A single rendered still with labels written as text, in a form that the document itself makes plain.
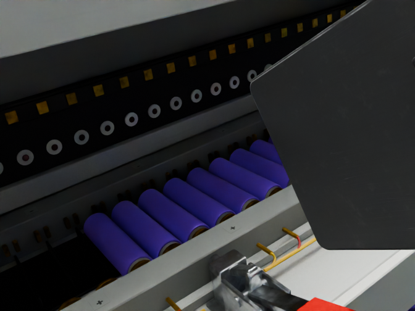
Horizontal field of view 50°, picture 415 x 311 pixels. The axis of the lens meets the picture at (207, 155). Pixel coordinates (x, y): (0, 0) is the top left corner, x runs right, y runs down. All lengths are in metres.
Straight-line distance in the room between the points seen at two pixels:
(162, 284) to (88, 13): 0.13
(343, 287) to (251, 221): 0.06
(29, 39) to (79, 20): 0.02
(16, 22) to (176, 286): 0.14
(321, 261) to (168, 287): 0.09
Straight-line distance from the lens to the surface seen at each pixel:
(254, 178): 0.31
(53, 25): 0.19
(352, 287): 0.25
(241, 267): 0.22
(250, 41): 0.40
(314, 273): 0.26
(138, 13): 0.20
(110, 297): 0.23
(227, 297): 0.23
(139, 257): 0.26
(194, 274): 0.24
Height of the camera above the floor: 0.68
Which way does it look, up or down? 8 degrees down
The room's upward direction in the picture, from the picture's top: 20 degrees counter-clockwise
